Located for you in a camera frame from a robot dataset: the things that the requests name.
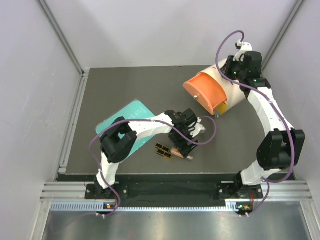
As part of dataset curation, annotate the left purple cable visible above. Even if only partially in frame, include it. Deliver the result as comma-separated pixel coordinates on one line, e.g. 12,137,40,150
88,115,217,217

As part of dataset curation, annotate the grey slotted cable duct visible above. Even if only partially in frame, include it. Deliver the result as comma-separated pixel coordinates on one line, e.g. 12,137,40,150
50,201,250,213

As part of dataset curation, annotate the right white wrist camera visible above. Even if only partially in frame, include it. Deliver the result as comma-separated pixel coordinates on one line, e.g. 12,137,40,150
233,40,253,62

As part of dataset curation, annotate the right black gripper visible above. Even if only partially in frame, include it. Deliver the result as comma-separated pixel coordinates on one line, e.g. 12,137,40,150
218,57,246,83

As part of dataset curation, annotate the white cylindrical drawer organizer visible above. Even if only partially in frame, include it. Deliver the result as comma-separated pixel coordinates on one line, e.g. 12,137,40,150
199,59,245,114

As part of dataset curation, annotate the black gold lipstick lower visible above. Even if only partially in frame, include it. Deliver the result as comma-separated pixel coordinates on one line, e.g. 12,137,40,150
158,152,172,160

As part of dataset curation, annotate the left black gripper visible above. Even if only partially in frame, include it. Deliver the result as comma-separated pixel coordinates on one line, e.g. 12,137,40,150
169,126,200,158

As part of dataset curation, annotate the purple cable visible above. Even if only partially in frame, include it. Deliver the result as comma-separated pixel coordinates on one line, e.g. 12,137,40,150
215,30,295,218
88,115,217,217

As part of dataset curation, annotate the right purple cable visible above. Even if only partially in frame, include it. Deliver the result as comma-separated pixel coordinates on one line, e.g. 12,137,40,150
215,30,295,218

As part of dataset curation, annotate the yellow drawer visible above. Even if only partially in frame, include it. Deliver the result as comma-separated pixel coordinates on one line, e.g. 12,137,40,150
213,102,228,116

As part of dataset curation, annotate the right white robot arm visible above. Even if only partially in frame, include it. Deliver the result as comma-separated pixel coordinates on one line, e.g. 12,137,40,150
221,51,306,198

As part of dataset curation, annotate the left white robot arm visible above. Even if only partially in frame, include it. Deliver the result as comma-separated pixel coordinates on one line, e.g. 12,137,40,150
94,108,205,199

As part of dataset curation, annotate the black gold lipstick middle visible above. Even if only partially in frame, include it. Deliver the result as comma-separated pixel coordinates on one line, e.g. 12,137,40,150
157,149,167,155

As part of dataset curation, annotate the orange drawer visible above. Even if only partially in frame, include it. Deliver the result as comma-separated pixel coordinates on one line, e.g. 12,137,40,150
183,72,228,115

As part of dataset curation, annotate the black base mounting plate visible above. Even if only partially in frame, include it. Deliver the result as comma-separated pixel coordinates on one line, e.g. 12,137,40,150
84,180,265,201

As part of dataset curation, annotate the teal packaged sheet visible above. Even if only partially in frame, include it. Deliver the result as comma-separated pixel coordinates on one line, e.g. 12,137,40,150
95,100,155,158

